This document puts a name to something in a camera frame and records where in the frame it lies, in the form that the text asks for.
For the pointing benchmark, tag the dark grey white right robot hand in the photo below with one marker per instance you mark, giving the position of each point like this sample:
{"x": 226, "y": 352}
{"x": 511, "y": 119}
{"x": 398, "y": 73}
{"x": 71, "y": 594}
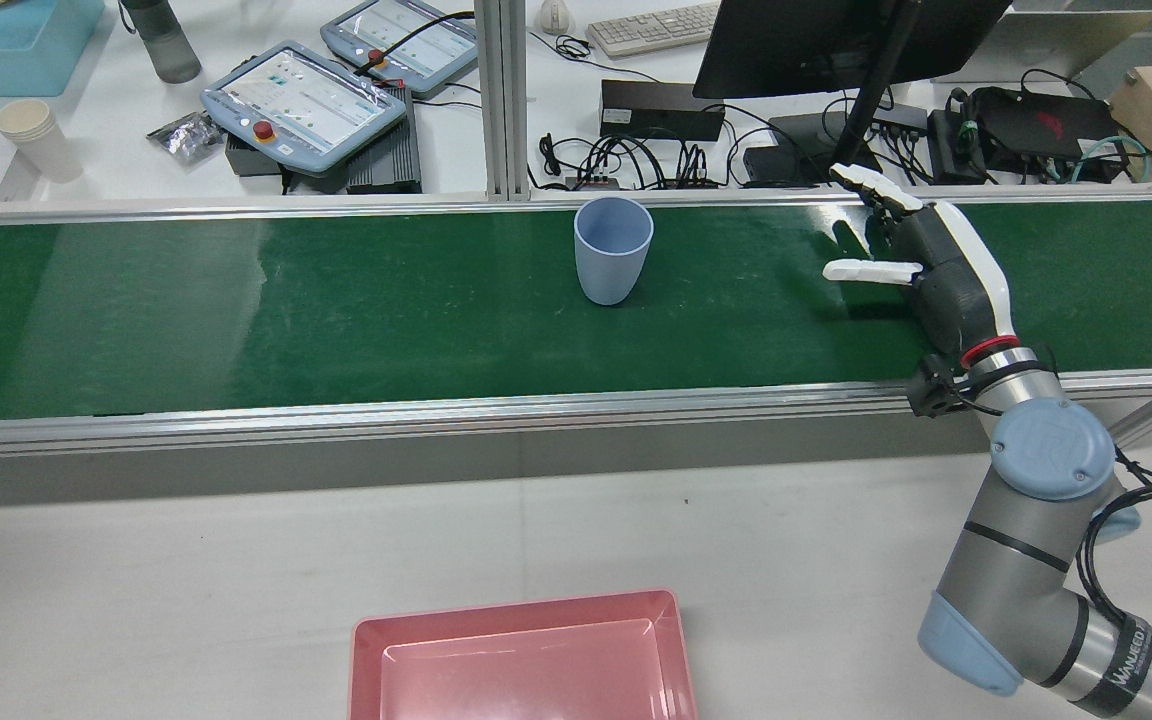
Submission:
{"x": 951, "y": 280}

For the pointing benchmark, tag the light blue plastic cup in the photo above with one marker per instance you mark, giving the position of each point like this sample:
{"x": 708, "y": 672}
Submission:
{"x": 614, "y": 255}

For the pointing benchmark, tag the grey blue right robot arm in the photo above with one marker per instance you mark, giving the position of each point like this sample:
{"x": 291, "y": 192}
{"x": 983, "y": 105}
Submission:
{"x": 1021, "y": 540}

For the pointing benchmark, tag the black ribbed electronics box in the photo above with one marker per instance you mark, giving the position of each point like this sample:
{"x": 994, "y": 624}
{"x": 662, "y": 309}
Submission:
{"x": 391, "y": 160}

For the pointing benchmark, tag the pink plastic box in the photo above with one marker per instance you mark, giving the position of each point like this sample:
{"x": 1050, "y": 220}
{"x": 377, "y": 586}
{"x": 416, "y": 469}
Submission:
{"x": 526, "y": 670}

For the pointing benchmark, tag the dark grey metal box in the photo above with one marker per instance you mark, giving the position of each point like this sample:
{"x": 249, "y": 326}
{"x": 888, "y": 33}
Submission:
{"x": 246, "y": 160}

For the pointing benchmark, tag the black rectangular device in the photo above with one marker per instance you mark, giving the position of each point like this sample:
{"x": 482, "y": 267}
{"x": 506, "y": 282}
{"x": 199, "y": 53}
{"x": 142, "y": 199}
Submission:
{"x": 956, "y": 150}

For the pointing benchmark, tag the small black hub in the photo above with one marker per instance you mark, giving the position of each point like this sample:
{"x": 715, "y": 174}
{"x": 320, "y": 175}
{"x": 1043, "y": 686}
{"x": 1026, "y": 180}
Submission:
{"x": 901, "y": 120}

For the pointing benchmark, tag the black device with red logo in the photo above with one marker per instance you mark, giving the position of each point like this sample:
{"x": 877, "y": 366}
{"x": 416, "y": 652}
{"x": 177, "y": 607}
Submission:
{"x": 1046, "y": 125}

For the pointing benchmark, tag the small black power adapter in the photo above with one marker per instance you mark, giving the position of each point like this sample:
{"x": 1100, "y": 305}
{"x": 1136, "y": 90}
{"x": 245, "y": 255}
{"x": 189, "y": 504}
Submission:
{"x": 764, "y": 165}

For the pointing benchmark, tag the grey flat panel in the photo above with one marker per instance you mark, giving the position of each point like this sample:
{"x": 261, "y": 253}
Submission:
{"x": 1076, "y": 45}

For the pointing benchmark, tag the black monitor with stand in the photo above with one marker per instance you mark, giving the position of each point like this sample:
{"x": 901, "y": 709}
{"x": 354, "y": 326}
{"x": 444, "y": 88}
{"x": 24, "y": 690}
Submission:
{"x": 816, "y": 45}

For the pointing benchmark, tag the black docking station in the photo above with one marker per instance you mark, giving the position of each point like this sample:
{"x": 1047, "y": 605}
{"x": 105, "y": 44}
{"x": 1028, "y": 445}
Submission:
{"x": 661, "y": 110}

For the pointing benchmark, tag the white computer keyboard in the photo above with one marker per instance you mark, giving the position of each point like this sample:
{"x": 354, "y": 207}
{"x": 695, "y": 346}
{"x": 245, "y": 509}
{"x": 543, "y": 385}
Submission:
{"x": 651, "y": 30}

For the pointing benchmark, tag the white computer mouse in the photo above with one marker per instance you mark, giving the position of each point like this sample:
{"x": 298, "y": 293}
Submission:
{"x": 556, "y": 15}

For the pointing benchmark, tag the small grey-blue teach pendant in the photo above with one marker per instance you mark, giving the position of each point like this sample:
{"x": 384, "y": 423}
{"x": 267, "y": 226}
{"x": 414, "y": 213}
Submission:
{"x": 416, "y": 45}

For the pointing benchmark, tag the green conveyor belt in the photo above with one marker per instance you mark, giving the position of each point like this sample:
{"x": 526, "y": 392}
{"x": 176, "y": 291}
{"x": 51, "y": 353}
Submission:
{"x": 336, "y": 300}

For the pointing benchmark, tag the grey conveyor side panel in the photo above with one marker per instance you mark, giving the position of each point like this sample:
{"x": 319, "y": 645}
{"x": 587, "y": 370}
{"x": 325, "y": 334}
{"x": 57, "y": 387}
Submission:
{"x": 336, "y": 470}

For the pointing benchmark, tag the large grey-blue teach pendant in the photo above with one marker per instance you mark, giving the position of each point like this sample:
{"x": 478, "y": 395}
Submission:
{"x": 301, "y": 105}

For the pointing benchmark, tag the crumpled silver foil wrapper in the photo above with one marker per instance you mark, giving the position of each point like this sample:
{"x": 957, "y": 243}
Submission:
{"x": 186, "y": 138}

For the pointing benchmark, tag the dark grey water bottle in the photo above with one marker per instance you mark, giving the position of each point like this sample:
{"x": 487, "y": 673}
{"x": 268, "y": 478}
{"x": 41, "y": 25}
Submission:
{"x": 164, "y": 45}

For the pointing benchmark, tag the stack of paper cups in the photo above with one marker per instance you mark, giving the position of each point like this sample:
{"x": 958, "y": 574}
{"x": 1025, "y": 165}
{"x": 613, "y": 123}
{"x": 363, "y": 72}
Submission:
{"x": 41, "y": 145}

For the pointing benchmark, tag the light blue plastic bin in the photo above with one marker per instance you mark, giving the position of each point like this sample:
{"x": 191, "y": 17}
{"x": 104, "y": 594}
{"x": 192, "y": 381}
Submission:
{"x": 26, "y": 60}

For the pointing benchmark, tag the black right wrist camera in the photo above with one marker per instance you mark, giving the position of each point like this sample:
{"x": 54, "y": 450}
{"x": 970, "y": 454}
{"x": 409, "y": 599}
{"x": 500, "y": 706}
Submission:
{"x": 936, "y": 390}

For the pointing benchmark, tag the aluminium frame post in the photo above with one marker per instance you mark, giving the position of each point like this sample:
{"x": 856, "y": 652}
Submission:
{"x": 501, "y": 100}

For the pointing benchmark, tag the aluminium conveyor side rail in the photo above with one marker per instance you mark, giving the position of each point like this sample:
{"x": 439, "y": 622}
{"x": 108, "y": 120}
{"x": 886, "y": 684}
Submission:
{"x": 336, "y": 420}
{"x": 236, "y": 212}

